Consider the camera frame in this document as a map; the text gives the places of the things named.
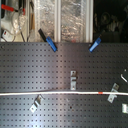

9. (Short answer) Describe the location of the white cable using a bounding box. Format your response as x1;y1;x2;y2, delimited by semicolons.
0;89;128;97

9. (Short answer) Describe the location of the blue clamp left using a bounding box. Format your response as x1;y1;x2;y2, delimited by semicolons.
38;29;57;52

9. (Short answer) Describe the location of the blue clamp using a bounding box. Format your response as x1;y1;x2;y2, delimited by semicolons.
89;34;102;53
38;29;57;52

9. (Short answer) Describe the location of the black pegboard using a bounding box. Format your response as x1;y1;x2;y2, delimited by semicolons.
0;43;128;128

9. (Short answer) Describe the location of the blue clamp right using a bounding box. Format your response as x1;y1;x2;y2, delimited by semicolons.
89;34;102;53

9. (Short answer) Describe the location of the metal cable clip centre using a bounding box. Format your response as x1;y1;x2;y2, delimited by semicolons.
70;71;77;90

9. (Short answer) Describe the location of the metal cable clip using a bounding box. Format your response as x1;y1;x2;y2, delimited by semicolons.
30;95;43;113
70;71;77;90
107;83;119;103

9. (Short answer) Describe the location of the white frame with plastic sheet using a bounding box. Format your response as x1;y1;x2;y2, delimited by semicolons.
34;0;94;43

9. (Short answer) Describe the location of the metal cable clip left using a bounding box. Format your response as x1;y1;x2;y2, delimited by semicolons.
30;95;43;113

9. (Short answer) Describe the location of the metal cable clip right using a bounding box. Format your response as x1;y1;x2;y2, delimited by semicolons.
107;83;119;103

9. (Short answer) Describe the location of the metal bracket far right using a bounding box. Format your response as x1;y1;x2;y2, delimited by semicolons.
122;104;128;113

